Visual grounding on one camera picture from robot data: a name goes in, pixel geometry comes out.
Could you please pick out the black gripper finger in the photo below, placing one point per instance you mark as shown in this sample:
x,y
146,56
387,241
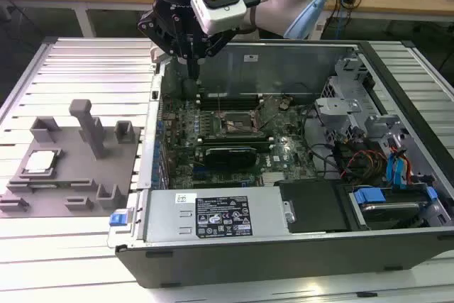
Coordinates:
x,y
216,45
159,33

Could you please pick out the silver square CPU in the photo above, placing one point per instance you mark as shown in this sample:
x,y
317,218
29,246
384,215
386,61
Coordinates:
x,y
39,162

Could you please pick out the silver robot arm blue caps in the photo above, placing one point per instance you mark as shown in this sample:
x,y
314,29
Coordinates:
x,y
273,8

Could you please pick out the CPU socket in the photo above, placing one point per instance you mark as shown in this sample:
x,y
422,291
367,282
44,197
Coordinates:
x,y
236,127

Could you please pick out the pale grey case latch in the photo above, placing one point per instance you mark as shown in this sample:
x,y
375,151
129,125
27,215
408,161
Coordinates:
x,y
155,55

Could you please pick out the round coin battery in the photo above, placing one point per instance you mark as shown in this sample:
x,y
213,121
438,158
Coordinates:
x,y
283,104

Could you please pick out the installed RAM stick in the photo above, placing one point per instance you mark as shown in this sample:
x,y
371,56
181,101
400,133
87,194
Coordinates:
x,y
230,140

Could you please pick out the black graphics card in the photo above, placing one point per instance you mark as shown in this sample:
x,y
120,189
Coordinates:
x,y
230,157

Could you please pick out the blue expansion slot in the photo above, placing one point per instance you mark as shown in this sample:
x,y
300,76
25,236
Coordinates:
x,y
199,172

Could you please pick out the grey metal drive cage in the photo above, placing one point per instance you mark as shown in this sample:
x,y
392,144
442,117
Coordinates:
x,y
351,65

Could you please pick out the green motherboard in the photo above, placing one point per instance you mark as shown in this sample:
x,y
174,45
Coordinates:
x,y
294,161

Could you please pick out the small silver chipset heatsink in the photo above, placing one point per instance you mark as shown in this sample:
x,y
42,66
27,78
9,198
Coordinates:
x,y
273,179

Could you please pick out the grey plastic parts rack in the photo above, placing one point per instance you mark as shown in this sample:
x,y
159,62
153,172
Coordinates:
x,y
71,175

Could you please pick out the grey power supply with label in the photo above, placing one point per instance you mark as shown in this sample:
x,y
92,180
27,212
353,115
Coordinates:
x,y
166,210

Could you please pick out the black plastic drive cover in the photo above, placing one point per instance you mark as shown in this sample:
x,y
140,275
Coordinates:
x,y
312,207

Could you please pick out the blue case latch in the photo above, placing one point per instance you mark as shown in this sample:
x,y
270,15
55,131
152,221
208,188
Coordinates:
x,y
118,218

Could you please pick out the green RAM stick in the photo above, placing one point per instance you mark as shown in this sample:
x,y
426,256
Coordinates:
x,y
39,186

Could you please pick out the black open PC case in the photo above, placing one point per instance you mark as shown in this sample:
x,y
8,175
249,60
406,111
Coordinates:
x,y
248,264

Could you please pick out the hard disk in blue carrier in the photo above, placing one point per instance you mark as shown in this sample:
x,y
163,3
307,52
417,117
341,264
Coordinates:
x,y
390,210

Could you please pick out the silver metal drive bracket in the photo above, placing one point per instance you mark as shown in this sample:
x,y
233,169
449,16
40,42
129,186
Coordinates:
x,y
337,106

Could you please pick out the grey metal disk bay bracket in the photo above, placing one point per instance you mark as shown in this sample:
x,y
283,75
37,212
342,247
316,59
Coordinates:
x,y
381,122

